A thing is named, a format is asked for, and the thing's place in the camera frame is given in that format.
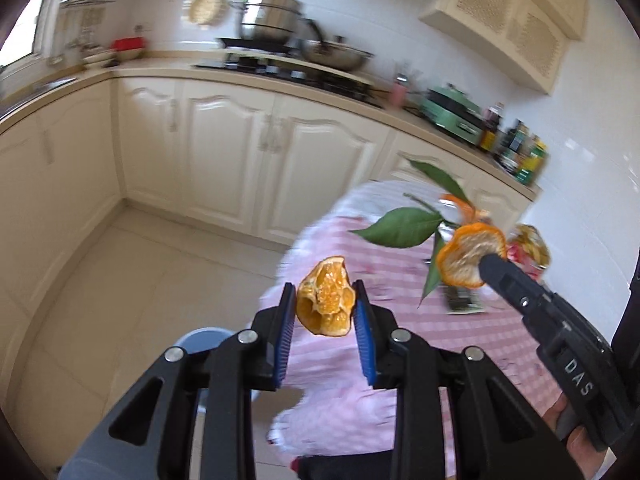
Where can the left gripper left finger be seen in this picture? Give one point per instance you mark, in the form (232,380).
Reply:
(148,434)

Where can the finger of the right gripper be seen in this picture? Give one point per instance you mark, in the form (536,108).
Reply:
(515,287)

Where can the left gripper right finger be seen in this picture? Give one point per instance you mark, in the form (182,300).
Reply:
(497,433)

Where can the gold snack bag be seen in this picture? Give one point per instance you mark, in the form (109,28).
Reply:
(527,233)

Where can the dark snack wrapper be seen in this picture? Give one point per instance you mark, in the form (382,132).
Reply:
(461,301)

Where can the orange peel piece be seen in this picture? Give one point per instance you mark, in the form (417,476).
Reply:
(325,299)

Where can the orange peel with leaves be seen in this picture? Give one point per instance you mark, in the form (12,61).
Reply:
(458,247)

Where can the blue plastic trash bucket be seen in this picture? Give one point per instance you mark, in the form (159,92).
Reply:
(206,338)

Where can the steel kitchen sink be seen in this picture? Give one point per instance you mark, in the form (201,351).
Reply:
(35,92)

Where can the kitchen window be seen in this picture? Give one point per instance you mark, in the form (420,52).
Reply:
(20,42)

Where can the person right hand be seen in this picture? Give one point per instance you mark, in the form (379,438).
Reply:
(578,444)

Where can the green yellow oil bottle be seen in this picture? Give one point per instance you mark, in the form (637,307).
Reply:
(531,163)

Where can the dark glass bottle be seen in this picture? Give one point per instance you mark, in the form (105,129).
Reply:
(512,144)

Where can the dark soy sauce bottle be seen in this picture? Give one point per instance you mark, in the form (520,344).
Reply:
(492,117)

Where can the green electric cooker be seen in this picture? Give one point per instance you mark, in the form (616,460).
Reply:
(450,109)

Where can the lower cream cabinets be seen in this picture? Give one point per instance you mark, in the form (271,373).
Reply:
(249,154)

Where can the cream cabinets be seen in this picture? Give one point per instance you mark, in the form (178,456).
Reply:
(249,154)
(525,39)

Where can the pink utensil cup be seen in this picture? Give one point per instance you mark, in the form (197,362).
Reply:
(399,90)

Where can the upper cream cabinets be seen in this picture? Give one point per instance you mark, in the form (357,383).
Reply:
(525,39)

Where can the steel wok pan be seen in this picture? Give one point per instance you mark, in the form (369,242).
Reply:
(333,54)

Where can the black gas stove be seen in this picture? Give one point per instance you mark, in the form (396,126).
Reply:
(294,71)

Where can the steel stock pot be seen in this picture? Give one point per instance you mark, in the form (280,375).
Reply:
(268,20)

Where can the red bowl lid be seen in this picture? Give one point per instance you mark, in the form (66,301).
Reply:
(129,48)

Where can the cream round strainer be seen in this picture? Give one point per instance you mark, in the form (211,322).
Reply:
(205,12)

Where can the hanging utensil rack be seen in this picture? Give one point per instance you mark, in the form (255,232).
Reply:
(77,24)

